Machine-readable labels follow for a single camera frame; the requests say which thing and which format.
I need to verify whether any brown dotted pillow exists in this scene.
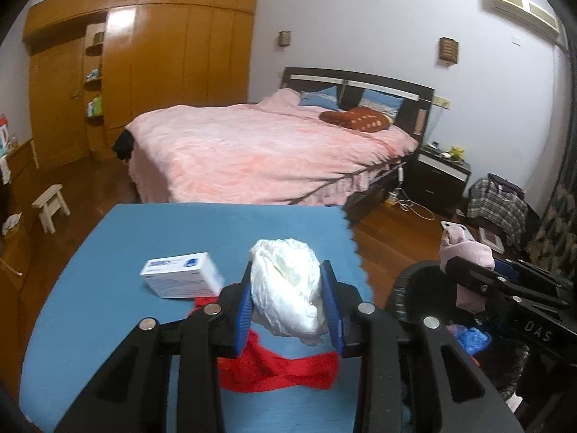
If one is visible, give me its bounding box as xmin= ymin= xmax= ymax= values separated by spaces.
xmin=319 ymin=107 xmax=391 ymax=133

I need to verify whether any blue plastic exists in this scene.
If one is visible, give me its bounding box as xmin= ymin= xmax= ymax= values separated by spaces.
xmin=451 ymin=325 xmax=492 ymax=357

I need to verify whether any white crumpled cloth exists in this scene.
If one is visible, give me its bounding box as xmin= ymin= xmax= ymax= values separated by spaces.
xmin=1 ymin=213 xmax=23 ymax=236

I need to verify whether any wooden wardrobe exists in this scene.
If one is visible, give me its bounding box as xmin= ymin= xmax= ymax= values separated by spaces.
xmin=22 ymin=0 xmax=260 ymax=163

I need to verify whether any plaid bag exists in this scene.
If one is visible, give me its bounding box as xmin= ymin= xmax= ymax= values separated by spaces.
xmin=466 ymin=174 xmax=529 ymax=245

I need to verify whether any blue pillow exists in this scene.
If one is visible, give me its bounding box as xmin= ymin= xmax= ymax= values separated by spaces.
xmin=361 ymin=89 xmax=404 ymax=121
xmin=299 ymin=87 xmax=340 ymax=110

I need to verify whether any dark nightstand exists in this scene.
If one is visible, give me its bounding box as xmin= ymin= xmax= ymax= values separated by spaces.
xmin=408 ymin=144 xmax=472 ymax=211

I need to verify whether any red cloth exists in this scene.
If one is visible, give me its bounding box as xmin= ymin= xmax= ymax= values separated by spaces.
xmin=187 ymin=295 xmax=340 ymax=393

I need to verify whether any wall air conditioner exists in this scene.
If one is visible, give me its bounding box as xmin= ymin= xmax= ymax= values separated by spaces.
xmin=484 ymin=0 xmax=562 ymax=46

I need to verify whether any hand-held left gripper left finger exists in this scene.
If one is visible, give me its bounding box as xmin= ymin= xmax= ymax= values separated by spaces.
xmin=54 ymin=262 xmax=254 ymax=433

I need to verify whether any patterned curtain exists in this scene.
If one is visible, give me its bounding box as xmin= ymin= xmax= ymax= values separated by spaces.
xmin=518 ymin=180 xmax=577 ymax=280

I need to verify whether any small wooden stool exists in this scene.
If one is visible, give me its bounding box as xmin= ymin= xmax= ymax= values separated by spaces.
xmin=31 ymin=184 xmax=71 ymax=235

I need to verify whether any white cardboard box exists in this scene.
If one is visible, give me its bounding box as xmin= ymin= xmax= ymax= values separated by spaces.
xmin=139 ymin=252 xmax=225 ymax=299

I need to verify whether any white plastic bag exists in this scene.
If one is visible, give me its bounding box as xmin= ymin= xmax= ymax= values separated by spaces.
xmin=249 ymin=237 xmax=330 ymax=348

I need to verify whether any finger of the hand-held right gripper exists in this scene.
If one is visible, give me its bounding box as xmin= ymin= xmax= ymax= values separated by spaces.
xmin=445 ymin=255 xmax=566 ymax=311
xmin=493 ymin=258 xmax=572 ymax=297

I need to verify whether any white cable with controller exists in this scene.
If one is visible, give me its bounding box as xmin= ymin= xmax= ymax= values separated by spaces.
xmin=388 ymin=166 xmax=436 ymax=222

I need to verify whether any wooden dresser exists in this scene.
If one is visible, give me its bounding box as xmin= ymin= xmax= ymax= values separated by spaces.
xmin=0 ymin=137 xmax=39 ymax=289

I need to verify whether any trash bin with black bag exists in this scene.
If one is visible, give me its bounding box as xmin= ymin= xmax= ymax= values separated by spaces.
xmin=388 ymin=259 xmax=533 ymax=420

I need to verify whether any white scale with red display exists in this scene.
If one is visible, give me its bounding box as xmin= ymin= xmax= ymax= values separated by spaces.
xmin=478 ymin=230 xmax=506 ymax=254

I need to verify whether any pink blanket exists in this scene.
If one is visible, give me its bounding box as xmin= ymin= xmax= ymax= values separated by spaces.
xmin=125 ymin=89 xmax=420 ymax=206

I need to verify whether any pink cloth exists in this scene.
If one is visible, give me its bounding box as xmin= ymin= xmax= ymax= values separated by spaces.
xmin=439 ymin=227 xmax=497 ymax=315

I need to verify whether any wooden door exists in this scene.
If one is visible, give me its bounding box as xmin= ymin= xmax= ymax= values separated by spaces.
xmin=29 ymin=38 xmax=89 ymax=170

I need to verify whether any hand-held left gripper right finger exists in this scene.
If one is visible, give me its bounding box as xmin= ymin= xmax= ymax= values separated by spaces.
xmin=320 ymin=259 xmax=526 ymax=433

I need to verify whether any dark wooden bed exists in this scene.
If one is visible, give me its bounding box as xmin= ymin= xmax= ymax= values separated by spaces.
xmin=113 ymin=67 xmax=436 ymax=224

